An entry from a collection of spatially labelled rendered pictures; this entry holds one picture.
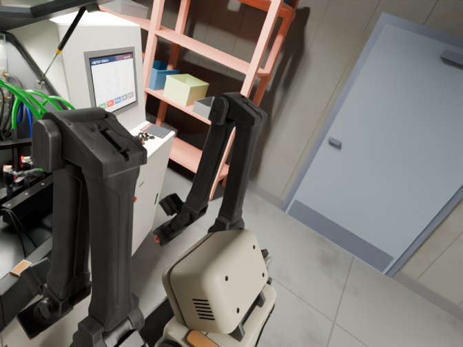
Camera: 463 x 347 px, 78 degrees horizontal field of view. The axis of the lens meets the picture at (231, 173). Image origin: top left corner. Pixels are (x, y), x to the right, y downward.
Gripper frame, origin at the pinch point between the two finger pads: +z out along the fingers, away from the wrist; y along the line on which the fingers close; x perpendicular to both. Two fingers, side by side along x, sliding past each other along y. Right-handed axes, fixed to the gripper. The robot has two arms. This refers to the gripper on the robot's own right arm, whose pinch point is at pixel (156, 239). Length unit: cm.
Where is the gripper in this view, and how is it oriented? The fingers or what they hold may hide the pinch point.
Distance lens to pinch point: 115.3
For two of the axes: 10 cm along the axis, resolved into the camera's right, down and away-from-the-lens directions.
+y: -5.0, 2.9, -8.2
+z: -6.5, 5.1, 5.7
